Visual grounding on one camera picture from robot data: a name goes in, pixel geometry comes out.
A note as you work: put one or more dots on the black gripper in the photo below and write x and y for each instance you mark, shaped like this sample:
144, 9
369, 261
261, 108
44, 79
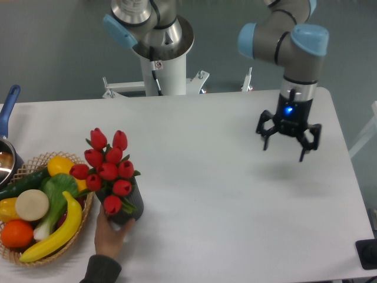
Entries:
290, 119

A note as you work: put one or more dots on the red tulip bouquet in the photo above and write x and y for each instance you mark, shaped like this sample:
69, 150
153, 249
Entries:
106, 165

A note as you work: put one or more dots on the dark grey ribbed vase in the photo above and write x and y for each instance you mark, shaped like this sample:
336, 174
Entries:
121, 208

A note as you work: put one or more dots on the dark grey sleeved forearm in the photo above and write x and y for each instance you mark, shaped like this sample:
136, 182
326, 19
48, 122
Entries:
101, 269

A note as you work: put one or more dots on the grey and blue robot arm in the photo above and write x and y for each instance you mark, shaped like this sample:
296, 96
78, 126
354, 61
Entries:
284, 39

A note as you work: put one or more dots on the person's hand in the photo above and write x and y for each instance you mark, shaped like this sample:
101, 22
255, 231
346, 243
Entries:
109, 242

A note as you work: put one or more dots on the black device at table edge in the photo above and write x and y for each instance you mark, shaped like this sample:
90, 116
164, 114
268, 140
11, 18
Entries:
366, 250

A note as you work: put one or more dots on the red toy in basket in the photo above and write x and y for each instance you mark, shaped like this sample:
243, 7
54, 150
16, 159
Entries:
81, 201

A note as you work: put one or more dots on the yellow plastic banana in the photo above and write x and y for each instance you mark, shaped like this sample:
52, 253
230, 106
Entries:
60, 237

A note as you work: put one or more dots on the yellow lemon toy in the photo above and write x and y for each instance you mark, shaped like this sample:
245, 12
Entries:
60, 164

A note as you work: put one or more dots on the green bok choy toy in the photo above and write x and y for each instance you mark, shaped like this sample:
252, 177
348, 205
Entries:
54, 188

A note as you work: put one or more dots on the woven wicker basket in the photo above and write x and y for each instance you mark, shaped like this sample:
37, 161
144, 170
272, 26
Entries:
31, 166

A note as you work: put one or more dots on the green cucumber toy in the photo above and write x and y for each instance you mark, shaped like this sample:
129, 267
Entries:
30, 181

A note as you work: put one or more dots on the beige round disc toy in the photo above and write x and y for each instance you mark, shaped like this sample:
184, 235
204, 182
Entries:
32, 205

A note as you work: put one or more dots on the orange plastic fruit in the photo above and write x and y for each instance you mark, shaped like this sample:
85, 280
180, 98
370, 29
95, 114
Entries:
17, 234

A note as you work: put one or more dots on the yellow bell pepper toy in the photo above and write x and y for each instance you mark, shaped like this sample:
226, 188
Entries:
8, 211

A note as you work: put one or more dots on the white table clamp bracket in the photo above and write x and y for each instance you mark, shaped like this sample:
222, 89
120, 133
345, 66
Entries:
123, 88

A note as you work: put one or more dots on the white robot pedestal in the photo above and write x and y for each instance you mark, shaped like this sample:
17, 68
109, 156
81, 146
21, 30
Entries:
162, 53

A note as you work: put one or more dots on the blue handled steel pot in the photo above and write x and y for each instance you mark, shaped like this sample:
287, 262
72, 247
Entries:
10, 160

